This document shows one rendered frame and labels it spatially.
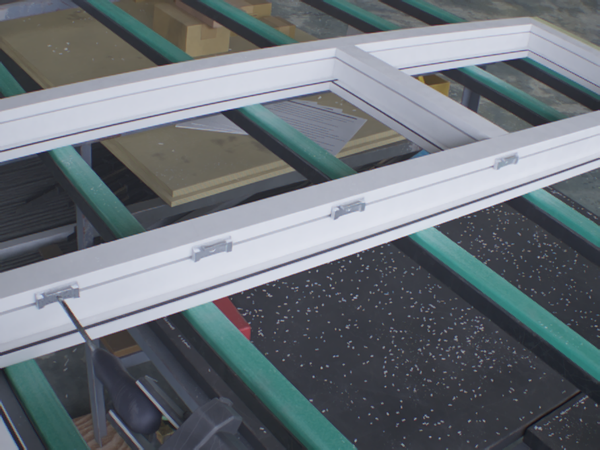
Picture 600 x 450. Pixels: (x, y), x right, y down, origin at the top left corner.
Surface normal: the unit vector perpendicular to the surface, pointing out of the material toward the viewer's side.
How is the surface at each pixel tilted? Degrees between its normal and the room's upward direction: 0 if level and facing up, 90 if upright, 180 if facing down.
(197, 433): 44
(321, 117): 0
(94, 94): 90
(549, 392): 0
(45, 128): 90
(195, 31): 90
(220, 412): 15
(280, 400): 0
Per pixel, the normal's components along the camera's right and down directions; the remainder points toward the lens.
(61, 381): 0.11, -0.84
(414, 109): -0.79, 0.24
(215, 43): 0.58, 0.48
